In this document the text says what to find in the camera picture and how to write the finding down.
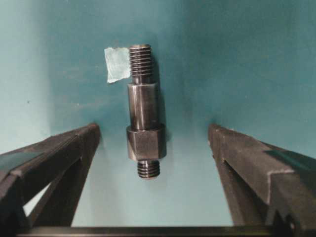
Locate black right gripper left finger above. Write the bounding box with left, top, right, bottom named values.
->
left=0, top=123, right=101, bottom=234

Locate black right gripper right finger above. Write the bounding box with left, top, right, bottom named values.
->
left=208, top=123, right=316, bottom=231

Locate translucent tape piece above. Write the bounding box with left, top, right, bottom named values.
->
left=104, top=47, right=131, bottom=83

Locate dark steel threaded shaft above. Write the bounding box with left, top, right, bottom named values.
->
left=126, top=44, right=166, bottom=180

